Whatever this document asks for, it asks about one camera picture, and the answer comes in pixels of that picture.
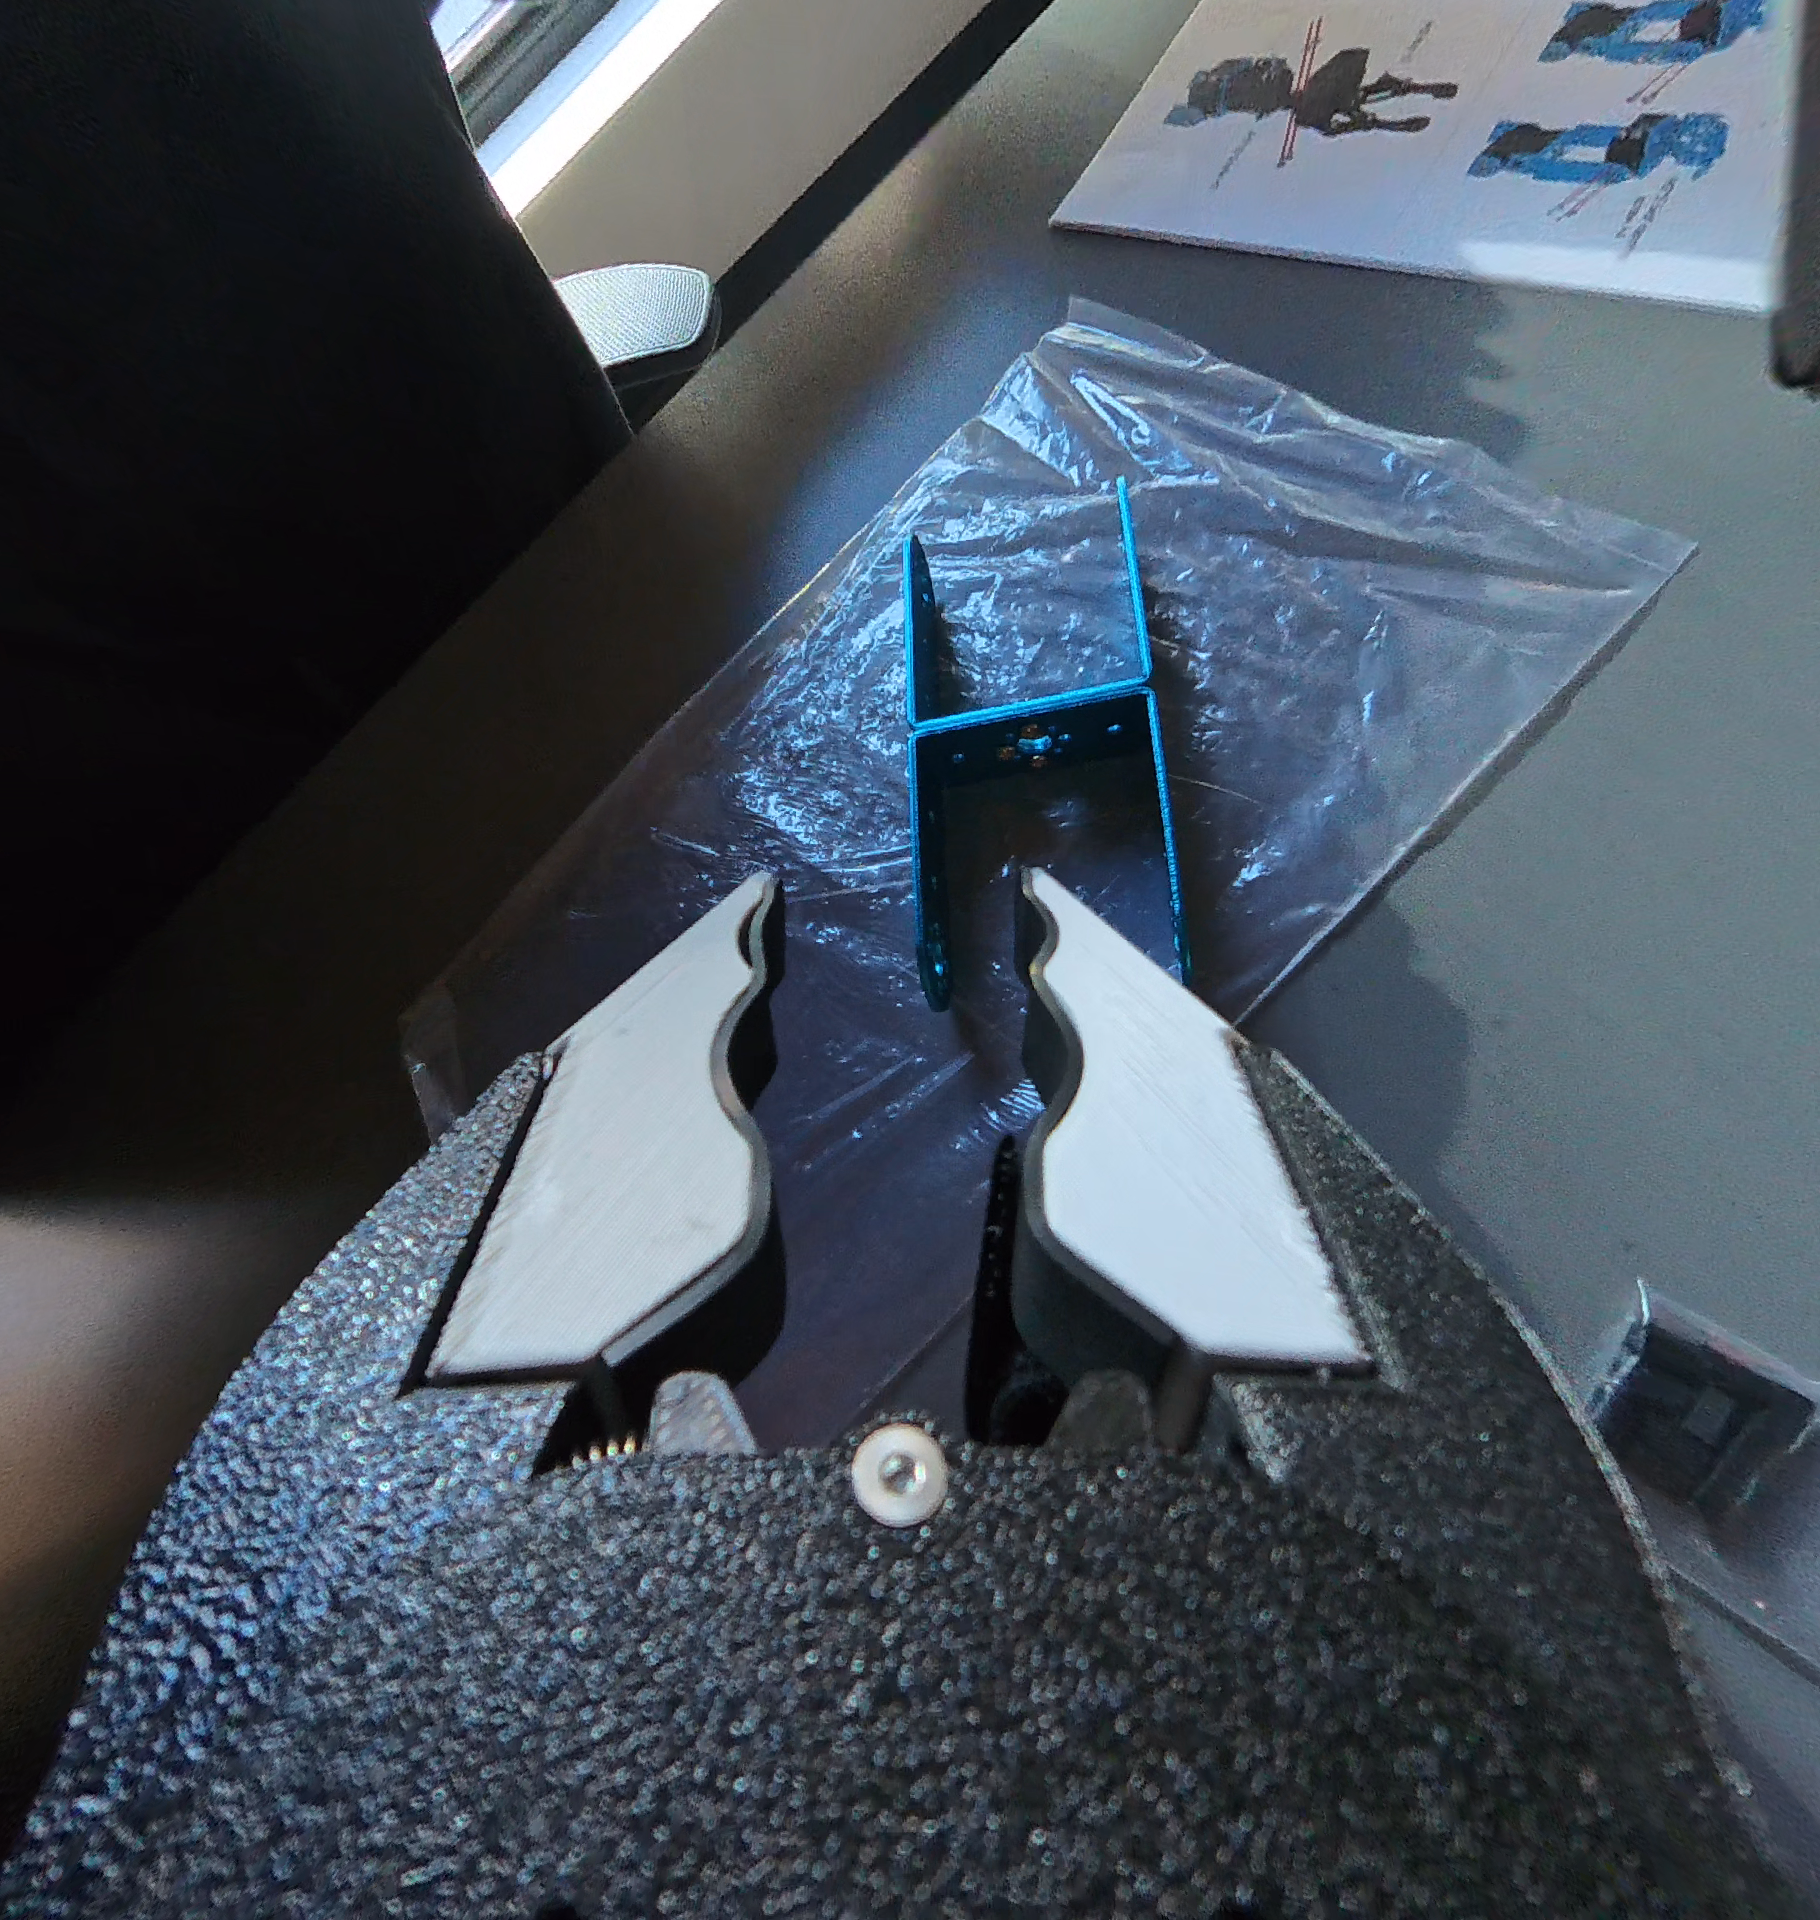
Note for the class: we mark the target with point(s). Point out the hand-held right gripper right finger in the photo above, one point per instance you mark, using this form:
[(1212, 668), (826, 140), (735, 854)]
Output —
[(1181, 1202)]

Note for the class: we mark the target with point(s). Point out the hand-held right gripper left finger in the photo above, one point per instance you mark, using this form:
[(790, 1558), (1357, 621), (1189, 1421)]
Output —
[(611, 1202)]

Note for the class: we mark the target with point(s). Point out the blue metal bracket assembly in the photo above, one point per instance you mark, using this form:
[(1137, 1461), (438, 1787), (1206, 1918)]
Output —
[(1047, 737)]

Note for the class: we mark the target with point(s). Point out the small black plastic part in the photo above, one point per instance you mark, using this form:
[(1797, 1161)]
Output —
[(1691, 1396)]

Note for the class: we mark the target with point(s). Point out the large clear plastic bag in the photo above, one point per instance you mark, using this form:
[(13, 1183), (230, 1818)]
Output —
[(1361, 601)]

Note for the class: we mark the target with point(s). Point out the white instruction sheet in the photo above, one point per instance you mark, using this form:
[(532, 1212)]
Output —
[(1510, 152)]

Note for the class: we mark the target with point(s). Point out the window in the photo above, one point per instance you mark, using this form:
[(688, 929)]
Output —
[(552, 77)]

